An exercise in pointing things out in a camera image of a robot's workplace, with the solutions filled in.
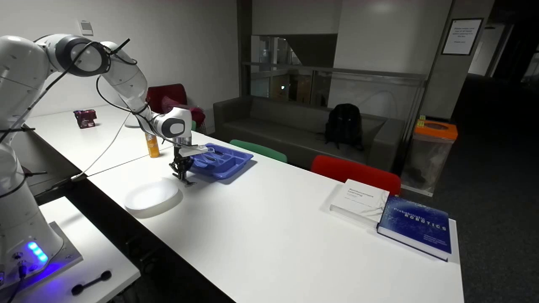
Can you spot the green chair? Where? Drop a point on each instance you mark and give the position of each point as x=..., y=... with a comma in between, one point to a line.
x=261, y=148

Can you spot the white wall sensor box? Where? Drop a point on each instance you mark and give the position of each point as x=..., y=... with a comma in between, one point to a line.
x=86, y=27

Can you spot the dark red armchair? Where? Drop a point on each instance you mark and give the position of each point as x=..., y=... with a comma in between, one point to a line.
x=168, y=98

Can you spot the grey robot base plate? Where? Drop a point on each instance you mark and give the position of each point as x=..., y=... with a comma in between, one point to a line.
x=56, y=263

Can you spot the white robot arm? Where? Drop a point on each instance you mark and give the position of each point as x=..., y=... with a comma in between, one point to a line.
x=22, y=73

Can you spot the framed wall poster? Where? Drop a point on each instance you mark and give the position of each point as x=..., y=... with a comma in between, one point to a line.
x=461, y=36

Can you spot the black backpack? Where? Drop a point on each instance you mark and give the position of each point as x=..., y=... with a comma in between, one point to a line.
x=344, y=127

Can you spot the dark grey sofa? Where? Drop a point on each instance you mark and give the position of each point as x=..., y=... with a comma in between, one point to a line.
x=269, y=127

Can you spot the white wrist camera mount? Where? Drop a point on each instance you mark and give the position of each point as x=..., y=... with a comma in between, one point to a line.
x=194, y=150

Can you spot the blue plastic cutlery tray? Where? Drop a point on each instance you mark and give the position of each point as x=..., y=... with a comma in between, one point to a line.
x=224, y=162

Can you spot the glass balustrade railing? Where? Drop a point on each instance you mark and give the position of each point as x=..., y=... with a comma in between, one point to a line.
x=337, y=84

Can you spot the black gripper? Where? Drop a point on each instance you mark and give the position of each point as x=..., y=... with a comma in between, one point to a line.
x=182, y=157

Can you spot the white square plate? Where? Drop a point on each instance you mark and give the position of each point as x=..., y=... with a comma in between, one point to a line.
x=152, y=197

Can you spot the blue hardcover book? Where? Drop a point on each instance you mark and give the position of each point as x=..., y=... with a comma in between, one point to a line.
x=418, y=224

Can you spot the red snack bag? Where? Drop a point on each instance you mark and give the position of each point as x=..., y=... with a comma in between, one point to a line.
x=84, y=118

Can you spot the red chair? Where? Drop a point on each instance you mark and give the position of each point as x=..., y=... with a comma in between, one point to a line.
x=354, y=172

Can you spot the black dumbbell shaped tool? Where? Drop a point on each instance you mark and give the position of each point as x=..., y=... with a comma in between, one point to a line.
x=103, y=276

